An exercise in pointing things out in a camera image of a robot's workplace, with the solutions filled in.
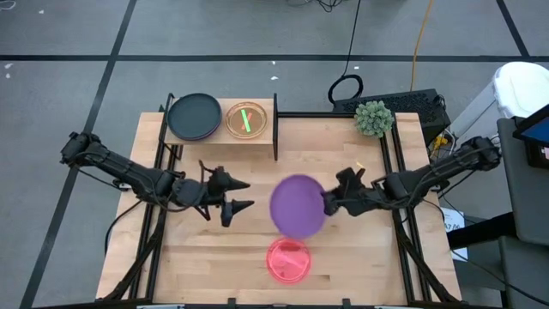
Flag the yellow cable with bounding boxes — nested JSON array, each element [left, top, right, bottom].
[[409, 0, 437, 92]]

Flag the green transparent plastic plate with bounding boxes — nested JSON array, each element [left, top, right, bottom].
[[225, 101, 268, 140]]

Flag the grey desk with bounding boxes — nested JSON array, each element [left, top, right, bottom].
[[497, 115, 549, 246]]

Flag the dark grey bowl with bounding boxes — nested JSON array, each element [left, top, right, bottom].
[[166, 93, 223, 140]]

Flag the black metal frame crossbar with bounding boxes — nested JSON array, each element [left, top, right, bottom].
[[277, 111, 358, 119]]

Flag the black desk foot bar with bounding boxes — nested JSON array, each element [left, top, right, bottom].
[[445, 212, 516, 251]]

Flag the green artificial potted plant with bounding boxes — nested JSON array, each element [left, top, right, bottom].
[[353, 100, 395, 138]]

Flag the black tablet screen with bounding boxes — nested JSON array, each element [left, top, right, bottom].
[[512, 104, 549, 169]]

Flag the wooden shelf black metal legs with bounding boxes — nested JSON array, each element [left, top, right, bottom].
[[159, 93, 280, 162]]

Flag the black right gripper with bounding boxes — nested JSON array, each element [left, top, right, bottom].
[[321, 167, 379, 218]]

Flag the white trash bin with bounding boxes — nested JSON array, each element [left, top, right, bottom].
[[448, 61, 549, 165]]

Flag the grey cabinet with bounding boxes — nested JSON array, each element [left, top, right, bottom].
[[499, 235, 549, 309]]

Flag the white paper sheet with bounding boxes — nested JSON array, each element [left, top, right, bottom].
[[441, 207, 469, 262]]

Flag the black metal frame rails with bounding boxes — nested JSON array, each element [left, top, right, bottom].
[[379, 112, 462, 304], [102, 93, 184, 301]]

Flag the black cable bundle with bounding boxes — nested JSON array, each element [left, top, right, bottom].
[[287, 0, 344, 13]]

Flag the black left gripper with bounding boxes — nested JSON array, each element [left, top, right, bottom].
[[184, 167, 255, 227]]

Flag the black perforated computer case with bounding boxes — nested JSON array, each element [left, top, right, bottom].
[[332, 88, 452, 146]]

